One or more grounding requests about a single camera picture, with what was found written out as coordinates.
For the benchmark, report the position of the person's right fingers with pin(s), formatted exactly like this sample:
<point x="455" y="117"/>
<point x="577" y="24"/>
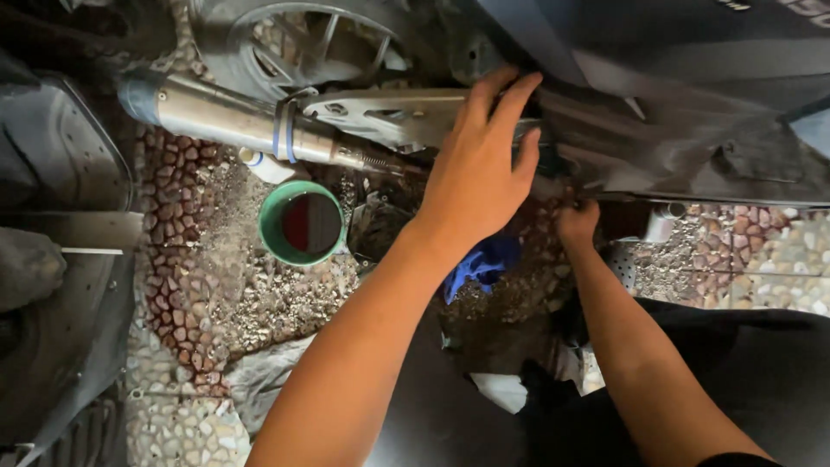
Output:
<point x="579" y="209"/>

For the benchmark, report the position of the black scooter body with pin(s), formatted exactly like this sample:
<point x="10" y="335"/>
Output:
<point x="58" y="259"/>

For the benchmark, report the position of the motorcycle rear wheel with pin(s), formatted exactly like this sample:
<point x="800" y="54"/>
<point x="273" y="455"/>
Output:
<point x="259" y="39"/>

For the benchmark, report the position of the grey plastic bag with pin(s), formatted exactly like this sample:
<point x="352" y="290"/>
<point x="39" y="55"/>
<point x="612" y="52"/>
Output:
<point x="259" y="382"/>

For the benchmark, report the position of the white cloth rag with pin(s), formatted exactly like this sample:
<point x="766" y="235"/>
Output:
<point x="502" y="392"/>

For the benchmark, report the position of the person's right hand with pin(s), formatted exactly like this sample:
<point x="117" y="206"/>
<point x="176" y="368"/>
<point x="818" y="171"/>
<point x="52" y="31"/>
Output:
<point x="578" y="227"/>

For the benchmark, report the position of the white plastic bottle blue band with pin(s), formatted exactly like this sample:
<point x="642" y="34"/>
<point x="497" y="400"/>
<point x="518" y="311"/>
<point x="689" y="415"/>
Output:
<point x="266" y="165"/>

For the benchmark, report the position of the white plastic container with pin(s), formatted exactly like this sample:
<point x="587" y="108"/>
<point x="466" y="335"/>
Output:
<point x="661" y="224"/>

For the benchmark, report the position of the silver motorcycle swingarm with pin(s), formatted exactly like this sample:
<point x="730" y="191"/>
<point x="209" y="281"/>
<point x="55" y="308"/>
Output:
<point x="389" y="110"/>

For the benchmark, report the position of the person's left hand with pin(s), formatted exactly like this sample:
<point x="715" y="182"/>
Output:
<point x="473" y="175"/>

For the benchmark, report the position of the green bucket with dark oil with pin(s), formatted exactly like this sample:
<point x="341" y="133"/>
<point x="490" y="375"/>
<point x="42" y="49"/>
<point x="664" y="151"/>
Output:
<point x="301" y="224"/>

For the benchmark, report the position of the perforated metal strainer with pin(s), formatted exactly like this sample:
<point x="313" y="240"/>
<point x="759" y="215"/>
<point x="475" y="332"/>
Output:
<point x="624" y="266"/>

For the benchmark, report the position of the silver motorcycle exhaust muffler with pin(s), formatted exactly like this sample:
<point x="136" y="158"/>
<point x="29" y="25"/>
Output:
<point x="227" y="120"/>

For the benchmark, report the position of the blue cloth rag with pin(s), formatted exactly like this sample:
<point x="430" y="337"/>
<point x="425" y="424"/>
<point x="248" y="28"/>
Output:
<point x="480" y="266"/>

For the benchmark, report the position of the dark motorcycle fairing body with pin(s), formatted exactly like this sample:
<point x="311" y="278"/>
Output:
<point x="681" y="97"/>

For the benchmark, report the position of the person's black trousers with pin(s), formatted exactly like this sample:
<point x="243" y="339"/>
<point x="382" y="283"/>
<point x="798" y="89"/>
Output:
<point x="746" y="370"/>

